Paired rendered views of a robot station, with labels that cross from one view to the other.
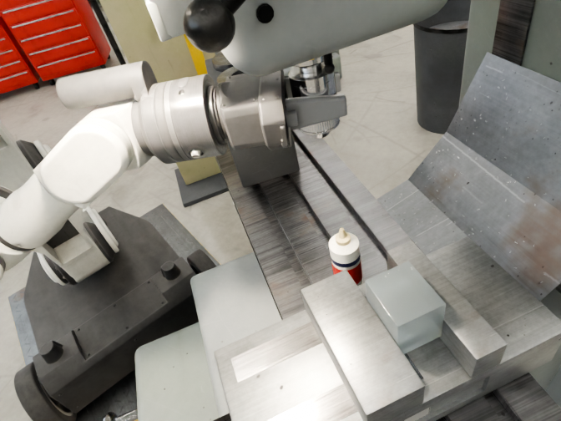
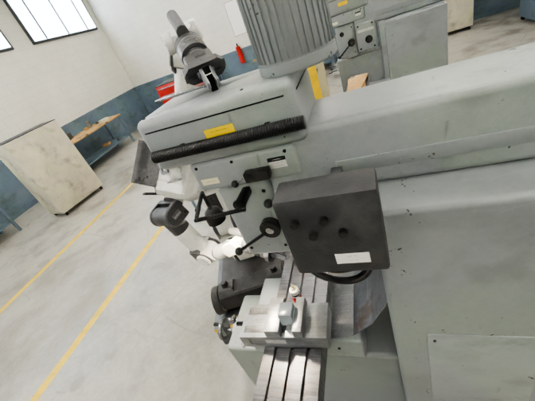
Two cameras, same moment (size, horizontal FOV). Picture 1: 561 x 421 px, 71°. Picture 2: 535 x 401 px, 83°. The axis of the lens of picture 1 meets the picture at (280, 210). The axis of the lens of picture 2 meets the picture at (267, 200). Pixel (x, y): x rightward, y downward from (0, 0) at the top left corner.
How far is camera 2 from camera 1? 0.93 m
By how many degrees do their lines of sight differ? 29
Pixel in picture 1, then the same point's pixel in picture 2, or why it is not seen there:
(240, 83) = not seen: hidden behind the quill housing
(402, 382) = (274, 328)
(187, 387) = not seen: hidden behind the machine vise
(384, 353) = (275, 321)
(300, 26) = (259, 250)
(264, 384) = (253, 317)
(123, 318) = (251, 281)
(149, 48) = not seen: hidden behind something
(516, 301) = (321, 325)
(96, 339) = (240, 286)
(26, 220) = (218, 254)
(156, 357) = (249, 301)
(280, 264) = (284, 287)
